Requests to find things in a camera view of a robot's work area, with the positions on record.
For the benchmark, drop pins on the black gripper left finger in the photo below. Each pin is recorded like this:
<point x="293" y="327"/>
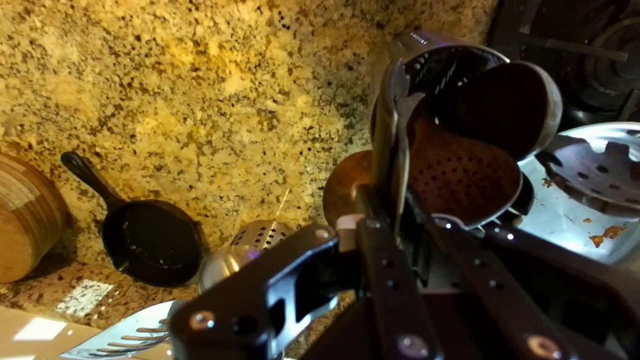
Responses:
<point x="221" y="327"/>

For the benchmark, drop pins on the round wooden bowl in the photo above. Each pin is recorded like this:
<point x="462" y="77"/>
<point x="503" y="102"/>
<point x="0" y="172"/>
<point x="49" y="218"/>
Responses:
<point x="27" y="221"/>

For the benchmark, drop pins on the stainless steel frying pan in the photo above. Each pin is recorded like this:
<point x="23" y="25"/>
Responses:
<point x="567" y="226"/>

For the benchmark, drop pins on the perforated steel utensil holder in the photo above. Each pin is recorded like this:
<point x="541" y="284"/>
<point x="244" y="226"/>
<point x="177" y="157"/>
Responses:
<point x="466" y="181"/>

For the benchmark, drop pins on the small steel utensil holder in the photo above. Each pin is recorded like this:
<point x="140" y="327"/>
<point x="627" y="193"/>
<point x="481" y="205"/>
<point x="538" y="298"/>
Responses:
<point x="257" y="241"/>

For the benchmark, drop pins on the small black iron skillet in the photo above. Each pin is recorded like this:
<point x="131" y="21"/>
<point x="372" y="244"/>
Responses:
<point x="152" y="242"/>

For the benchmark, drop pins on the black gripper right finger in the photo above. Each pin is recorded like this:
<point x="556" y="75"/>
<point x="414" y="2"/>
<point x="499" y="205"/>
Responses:
<point x="506" y="301"/>

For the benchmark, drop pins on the stainless steel stove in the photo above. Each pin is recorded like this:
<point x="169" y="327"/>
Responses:
<point x="600" y="66"/>

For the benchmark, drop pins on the slotted steel spatula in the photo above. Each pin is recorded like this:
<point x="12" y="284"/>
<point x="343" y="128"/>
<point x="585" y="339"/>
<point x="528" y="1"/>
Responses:
<point x="127" y="332"/>

